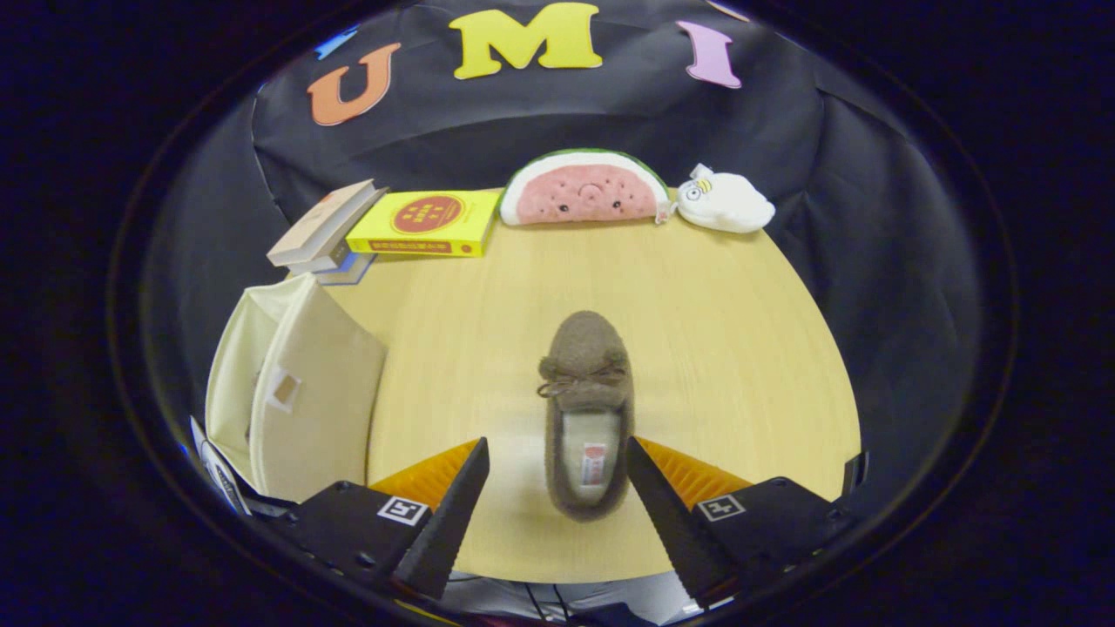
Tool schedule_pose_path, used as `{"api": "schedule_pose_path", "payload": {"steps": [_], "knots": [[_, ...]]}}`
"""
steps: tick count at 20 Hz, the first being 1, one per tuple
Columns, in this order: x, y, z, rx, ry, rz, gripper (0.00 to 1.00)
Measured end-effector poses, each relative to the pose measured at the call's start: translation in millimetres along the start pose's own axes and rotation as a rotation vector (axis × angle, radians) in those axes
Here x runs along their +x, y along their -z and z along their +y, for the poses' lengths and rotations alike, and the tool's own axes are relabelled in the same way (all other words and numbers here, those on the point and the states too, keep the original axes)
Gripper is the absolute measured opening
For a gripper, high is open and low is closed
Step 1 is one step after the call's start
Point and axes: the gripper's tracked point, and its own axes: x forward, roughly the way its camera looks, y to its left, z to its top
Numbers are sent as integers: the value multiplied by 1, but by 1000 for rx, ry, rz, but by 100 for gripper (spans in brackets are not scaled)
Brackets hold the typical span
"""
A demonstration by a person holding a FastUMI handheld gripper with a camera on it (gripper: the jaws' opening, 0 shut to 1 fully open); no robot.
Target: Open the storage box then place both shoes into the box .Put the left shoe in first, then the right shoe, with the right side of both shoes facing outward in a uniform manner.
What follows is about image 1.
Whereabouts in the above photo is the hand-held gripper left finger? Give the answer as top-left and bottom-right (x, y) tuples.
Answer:
(283, 436), (491, 602)

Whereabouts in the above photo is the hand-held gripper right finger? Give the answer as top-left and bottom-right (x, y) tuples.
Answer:
(625, 435), (859, 610)

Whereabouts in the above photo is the beige fabric storage box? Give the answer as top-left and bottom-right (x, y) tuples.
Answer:
(205, 273), (389, 504)

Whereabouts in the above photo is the brown fuzzy shoe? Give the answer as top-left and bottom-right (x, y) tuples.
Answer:
(537, 310), (636, 523)

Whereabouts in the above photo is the blue-edged book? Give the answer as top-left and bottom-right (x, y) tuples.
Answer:
(312, 251), (378, 287)

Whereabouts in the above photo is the grey book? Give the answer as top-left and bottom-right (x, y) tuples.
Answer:
(286, 237), (351, 277)

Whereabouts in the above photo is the yellow book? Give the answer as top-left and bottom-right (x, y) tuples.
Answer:
(346, 190), (503, 259)

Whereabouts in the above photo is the white plush toy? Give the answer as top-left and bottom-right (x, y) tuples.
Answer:
(675, 163), (777, 234)

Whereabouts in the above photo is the beige book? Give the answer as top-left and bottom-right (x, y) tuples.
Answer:
(266, 179), (389, 267)

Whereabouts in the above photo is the watermelon plush toy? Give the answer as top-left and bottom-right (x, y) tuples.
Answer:
(499, 148), (673, 227)

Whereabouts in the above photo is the black backdrop cloth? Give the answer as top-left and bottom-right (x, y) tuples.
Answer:
(144, 0), (985, 515)

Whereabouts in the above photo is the small black bracket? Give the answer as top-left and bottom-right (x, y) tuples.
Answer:
(841, 450), (870, 499)

